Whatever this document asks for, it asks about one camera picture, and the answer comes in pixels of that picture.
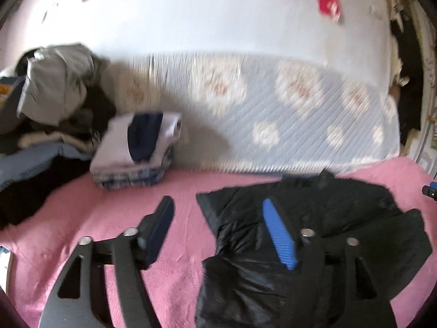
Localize folded white navy garment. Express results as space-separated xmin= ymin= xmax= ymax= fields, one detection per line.
xmin=89 ymin=111 xmax=183 ymax=178

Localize black puffer jacket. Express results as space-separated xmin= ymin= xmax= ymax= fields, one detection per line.
xmin=195 ymin=169 xmax=432 ymax=328

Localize black garment pile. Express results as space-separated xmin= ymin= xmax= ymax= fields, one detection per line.
xmin=0 ymin=87 xmax=118 ymax=230

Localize pink blanket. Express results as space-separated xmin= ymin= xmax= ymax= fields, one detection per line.
xmin=0 ymin=156 xmax=437 ymax=328

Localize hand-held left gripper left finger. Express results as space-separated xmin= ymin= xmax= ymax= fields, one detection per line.
xmin=37 ymin=195 xmax=175 ymax=328

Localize folded blue plaid garment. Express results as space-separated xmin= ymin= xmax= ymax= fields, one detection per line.
xmin=93 ymin=150 xmax=173 ymax=191

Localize light blue floral quilt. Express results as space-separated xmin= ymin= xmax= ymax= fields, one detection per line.
xmin=116 ymin=51 xmax=401 ymax=175

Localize crumpled grey garment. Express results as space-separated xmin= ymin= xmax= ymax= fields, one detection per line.
xmin=17 ymin=43 xmax=110 ymax=128

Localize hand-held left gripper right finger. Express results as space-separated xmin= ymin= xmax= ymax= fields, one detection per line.
xmin=262 ymin=196 xmax=398 ymax=328

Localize hanging dark clothes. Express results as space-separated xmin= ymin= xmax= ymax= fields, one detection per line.
xmin=388 ymin=0 xmax=427 ymax=146

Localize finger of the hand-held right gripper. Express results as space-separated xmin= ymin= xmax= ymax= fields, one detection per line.
xmin=421 ymin=179 xmax=437 ymax=203

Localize cream fleece garment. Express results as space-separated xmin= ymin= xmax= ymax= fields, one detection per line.
xmin=18 ymin=130 xmax=100 ymax=154

